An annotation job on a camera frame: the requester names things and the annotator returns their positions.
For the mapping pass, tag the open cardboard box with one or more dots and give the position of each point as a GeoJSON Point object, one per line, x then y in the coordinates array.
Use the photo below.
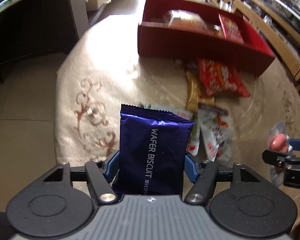
{"type": "Point", "coordinates": [95, 2]}

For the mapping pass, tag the dark glass coffee table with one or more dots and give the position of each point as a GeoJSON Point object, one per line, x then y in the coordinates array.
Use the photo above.
{"type": "Point", "coordinates": [27, 30]}

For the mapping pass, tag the blue wafer biscuit packet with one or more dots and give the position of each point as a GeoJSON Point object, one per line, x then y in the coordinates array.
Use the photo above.
{"type": "Point", "coordinates": [152, 150]}

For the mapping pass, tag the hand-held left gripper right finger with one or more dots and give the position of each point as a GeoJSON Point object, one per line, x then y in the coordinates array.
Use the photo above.
{"type": "Point", "coordinates": [192, 167]}

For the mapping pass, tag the red cardboard box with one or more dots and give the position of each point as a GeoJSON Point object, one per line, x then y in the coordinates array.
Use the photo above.
{"type": "Point", "coordinates": [190, 47]}

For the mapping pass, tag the gold brown snack packet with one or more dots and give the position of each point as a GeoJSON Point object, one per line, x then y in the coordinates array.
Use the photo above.
{"type": "Point", "coordinates": [193, 92]}

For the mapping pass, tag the silver sausage packet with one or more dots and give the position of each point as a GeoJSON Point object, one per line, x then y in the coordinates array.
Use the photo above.
{"type": "Point", "coordinates": [277, 141]}

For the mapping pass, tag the red puffed snack packet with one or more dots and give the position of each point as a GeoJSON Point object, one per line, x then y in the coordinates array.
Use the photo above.
{"type": "Point", "coordinates": [220, 77]}

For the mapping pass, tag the silver white snack packet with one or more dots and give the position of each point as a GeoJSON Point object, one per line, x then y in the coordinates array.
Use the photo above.
{"type": "Point", "coordinates": [193, 135]}

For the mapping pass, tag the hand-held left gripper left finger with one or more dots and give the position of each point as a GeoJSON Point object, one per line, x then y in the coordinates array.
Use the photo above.
{"type": "Point", "coordinates": [112, 166]}

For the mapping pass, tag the wooden television cabinet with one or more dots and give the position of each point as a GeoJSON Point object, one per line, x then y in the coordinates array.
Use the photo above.
{"type": "Point", "coordinates": [290, 55]}

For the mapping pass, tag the yellow waffle packet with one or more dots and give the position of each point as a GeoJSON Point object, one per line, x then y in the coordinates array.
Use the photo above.
{"type": "Point", "coordinates": [187, 20]}

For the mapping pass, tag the white red-print snack packet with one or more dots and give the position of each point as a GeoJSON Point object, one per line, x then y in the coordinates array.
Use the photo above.
{"type": "Point", "coordinates": [215, 135]}

